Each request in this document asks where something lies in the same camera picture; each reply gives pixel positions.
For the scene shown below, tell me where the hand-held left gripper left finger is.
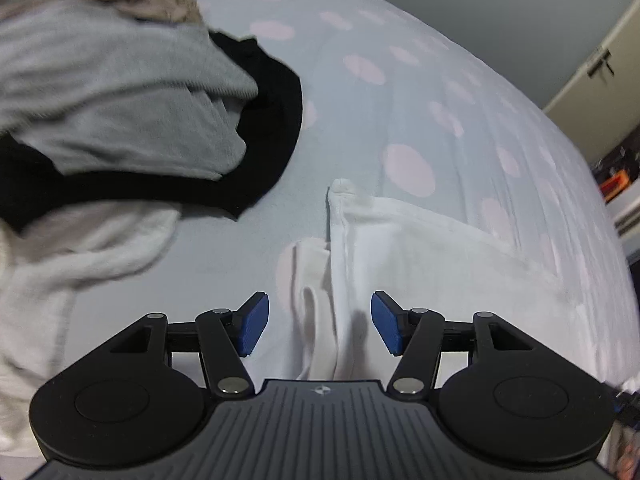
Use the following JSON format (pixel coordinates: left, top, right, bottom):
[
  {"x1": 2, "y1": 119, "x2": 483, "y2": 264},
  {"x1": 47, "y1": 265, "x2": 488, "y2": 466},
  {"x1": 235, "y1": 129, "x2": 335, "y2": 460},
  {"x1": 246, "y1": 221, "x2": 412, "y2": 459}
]
[{"x1": 107, "y1": 291, "x2": 271, "y2": 398}]

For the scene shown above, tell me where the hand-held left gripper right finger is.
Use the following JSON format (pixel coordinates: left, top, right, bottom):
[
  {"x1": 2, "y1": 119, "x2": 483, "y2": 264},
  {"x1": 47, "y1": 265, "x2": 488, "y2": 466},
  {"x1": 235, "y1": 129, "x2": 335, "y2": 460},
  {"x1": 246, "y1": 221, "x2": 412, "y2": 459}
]
[{"x1": 371, "y1": 290, "x2": 537, "y2": 398}]

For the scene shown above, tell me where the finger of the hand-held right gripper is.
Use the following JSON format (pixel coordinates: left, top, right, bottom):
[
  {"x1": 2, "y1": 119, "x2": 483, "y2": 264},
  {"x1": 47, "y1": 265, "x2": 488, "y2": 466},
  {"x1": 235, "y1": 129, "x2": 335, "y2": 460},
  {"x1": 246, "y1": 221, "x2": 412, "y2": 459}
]
[{"x1": 606, "y1": 382, "x2": 640, "y2": 428}]

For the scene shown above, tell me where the white long-sleeve garment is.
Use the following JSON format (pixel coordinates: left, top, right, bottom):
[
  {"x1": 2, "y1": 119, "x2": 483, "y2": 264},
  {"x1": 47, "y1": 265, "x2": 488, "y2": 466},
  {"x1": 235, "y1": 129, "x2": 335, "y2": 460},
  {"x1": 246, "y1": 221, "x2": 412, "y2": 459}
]
[{"x1": 277, "y1": 177, "x2": 626, "y2": 396}]

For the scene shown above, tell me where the black garment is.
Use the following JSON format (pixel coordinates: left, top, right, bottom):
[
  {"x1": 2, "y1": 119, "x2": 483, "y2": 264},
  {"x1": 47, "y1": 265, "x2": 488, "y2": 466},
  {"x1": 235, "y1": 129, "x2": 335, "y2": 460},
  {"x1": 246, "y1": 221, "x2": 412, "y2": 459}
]
[{"x1": 0, "y1": 30, "x2": 306, "y2": 233}]

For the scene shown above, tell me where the cream ribbed knit garment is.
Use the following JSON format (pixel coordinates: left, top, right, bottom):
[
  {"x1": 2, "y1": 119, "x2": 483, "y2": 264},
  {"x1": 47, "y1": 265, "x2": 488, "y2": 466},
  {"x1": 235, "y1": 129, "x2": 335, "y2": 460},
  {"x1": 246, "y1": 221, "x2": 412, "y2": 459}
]
[{"x1": 0, "y1": 205, "x2": 181, "y2": 456}]

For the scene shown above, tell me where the bookshelf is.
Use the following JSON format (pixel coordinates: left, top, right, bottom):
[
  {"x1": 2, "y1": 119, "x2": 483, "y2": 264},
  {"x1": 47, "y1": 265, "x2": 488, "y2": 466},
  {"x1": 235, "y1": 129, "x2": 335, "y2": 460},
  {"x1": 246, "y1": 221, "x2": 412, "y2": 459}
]
[{"x1": 590, "y1": 140, "x2": 640, "y2": 241}]

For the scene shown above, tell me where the grey garment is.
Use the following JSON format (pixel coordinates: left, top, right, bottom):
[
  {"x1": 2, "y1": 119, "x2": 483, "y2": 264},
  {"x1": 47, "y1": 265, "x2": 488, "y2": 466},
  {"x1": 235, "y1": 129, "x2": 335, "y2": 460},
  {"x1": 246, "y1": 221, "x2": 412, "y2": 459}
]
[{"x1": 0, "y1": 0, "x2": 261, "y2": 181}]

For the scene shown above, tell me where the cream cabinet door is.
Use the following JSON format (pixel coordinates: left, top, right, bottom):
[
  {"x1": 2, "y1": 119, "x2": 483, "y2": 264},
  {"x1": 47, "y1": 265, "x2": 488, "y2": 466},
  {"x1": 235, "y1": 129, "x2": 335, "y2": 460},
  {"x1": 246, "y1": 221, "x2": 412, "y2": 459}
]
[{"x1": 542, "y1": 5, "x2": 640, "y2": 161}]

